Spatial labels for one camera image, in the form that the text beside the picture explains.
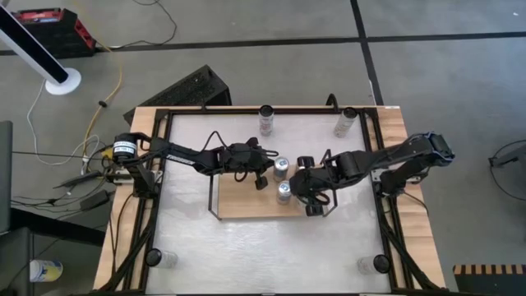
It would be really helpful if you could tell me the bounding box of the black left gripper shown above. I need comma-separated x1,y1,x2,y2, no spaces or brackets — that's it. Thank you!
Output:
219,137,275,192

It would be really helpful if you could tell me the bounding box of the white cable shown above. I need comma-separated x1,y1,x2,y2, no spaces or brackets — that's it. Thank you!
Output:
26,80,102,166

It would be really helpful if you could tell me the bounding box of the black metal table frame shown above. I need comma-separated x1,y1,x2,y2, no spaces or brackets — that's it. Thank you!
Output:
98,104,445,296

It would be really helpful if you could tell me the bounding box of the Celsius tropical vibe can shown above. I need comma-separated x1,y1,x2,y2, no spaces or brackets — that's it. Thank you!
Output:
333,106,358,139

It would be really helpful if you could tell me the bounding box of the thin black floor cable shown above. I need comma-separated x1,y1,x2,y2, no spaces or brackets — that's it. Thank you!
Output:
107,0,179,51

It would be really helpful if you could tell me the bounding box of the black yellow striped box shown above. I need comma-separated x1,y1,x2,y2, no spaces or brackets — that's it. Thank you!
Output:
452,264,526,296

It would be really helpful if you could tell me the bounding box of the red black tool case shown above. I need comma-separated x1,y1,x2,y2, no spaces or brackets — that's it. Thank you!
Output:
11,7,98,59

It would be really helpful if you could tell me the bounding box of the white black pole stand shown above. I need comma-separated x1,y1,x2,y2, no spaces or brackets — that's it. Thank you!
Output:
0,3,82,96

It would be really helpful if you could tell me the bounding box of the Celsius peach vibe can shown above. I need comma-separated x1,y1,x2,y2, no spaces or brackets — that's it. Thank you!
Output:
258,104,275,137

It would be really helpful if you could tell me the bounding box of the white table cover sheet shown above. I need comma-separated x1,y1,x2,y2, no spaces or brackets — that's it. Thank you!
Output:
144,113,394,295

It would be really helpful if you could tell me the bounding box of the black power adapter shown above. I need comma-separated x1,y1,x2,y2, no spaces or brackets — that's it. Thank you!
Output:
78,189,111,211

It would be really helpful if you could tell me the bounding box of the white yellow canister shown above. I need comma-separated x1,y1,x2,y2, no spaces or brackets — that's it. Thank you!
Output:
29,258,65,284

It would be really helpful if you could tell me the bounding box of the yellow cable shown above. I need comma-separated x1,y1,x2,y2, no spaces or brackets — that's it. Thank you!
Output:
72,0,124,160

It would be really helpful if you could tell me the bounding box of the wooden shelf black metal frame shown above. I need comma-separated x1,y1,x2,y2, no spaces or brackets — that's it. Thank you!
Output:
207,148,339,221

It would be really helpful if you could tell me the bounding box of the blue silver Red Bull can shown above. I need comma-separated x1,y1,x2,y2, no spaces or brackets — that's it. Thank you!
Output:
273,155,290,183
275,180,293,206

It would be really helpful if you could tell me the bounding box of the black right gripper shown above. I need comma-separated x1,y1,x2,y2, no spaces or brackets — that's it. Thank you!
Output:
289,155,339,218

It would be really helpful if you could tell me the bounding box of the grey flat panel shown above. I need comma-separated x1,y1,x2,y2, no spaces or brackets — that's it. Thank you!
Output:
0,120,14,234

